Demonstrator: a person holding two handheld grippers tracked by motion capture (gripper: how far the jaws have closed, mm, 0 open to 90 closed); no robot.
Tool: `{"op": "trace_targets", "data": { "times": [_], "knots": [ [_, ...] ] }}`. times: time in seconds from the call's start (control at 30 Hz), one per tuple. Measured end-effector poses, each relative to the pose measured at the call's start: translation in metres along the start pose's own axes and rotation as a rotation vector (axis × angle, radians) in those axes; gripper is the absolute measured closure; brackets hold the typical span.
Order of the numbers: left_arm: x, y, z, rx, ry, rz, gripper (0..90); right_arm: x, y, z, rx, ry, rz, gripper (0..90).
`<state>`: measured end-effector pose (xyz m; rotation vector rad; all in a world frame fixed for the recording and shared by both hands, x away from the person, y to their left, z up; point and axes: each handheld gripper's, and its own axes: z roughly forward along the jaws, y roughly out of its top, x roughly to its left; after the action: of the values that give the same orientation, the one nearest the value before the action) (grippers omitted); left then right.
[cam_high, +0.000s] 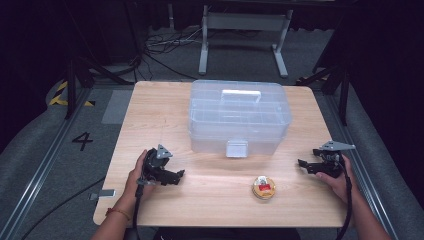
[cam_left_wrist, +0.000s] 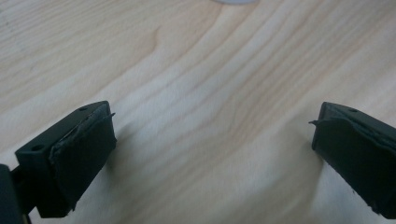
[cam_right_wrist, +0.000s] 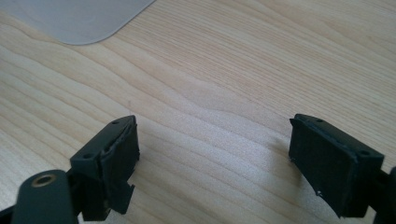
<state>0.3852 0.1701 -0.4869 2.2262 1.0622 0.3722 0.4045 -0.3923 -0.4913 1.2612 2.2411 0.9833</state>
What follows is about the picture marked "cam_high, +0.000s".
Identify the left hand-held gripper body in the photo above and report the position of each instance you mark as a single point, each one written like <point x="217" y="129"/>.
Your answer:
<point x="155" y="165"/>

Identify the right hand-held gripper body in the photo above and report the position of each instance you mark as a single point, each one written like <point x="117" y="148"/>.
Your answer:
<point x="330" y="163"/>

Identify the clear plastic storage box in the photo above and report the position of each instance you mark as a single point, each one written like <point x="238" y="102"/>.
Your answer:
<point x="238" y="116"/>

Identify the person's right hand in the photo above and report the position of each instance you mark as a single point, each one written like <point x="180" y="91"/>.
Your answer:
<point x="336" y="186"/>

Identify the person's left hand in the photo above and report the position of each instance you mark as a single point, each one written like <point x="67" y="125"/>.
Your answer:
<point x="135" y="181"/>

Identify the person's dark clothing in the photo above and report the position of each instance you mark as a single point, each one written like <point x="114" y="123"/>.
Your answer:
<point x="226" y="234"/>

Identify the black tripod stand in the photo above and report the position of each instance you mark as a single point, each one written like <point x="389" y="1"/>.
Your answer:
<point x="78" y="76"/>
<point x="336" y="80"/>

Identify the yellow black floor tape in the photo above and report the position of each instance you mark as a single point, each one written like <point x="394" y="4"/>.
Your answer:
<point x="60" y="95"/>

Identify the white metal stand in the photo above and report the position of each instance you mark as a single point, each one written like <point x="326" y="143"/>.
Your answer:
<point x="245" y="21"/>

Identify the grey metal floor rail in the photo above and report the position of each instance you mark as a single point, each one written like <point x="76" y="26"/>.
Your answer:
<point x="360" y="156"/>
<point x="36" y="180"/>

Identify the grey metal table bracket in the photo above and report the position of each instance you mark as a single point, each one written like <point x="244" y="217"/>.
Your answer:
<point x="104" y="193"/>

